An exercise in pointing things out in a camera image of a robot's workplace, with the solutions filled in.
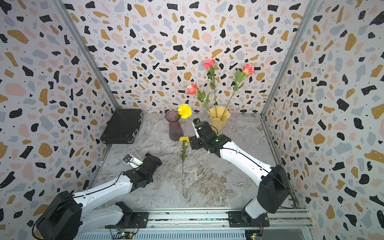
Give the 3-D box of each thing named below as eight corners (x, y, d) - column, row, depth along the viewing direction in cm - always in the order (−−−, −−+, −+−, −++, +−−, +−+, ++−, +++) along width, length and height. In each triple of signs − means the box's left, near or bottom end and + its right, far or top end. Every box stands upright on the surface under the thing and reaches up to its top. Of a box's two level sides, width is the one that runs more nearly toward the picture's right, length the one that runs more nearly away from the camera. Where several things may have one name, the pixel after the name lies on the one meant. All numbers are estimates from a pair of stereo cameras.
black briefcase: (102, 144, 105) (98, 139, 100) (117, 114, 124) (114, 109, 119) (135, 144, 105) (132, 139, 100) (145, 114, 124) (143, 109, 119)
